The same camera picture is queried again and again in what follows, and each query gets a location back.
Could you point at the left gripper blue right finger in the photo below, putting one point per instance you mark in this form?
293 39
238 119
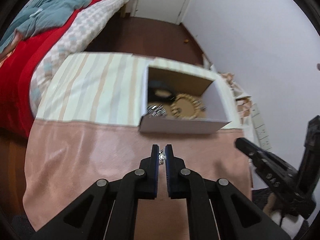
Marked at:
173 165

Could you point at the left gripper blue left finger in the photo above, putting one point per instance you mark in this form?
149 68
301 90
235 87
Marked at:
148 185

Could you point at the small silver earring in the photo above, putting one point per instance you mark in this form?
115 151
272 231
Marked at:
161 157

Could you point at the pink striped table cloth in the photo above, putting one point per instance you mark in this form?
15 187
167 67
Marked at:
86 129

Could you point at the white cardboard box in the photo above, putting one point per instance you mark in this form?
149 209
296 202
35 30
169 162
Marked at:
183 99

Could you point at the checkered beige cloth pile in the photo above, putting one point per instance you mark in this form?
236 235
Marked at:
243 101

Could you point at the checkered mattress pad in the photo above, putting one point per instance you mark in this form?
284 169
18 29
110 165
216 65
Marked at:
88 23

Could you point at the red bed blanket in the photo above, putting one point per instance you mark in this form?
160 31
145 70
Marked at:
16 74

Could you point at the blue-grey quilt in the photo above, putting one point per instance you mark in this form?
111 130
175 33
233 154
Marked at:
39 16

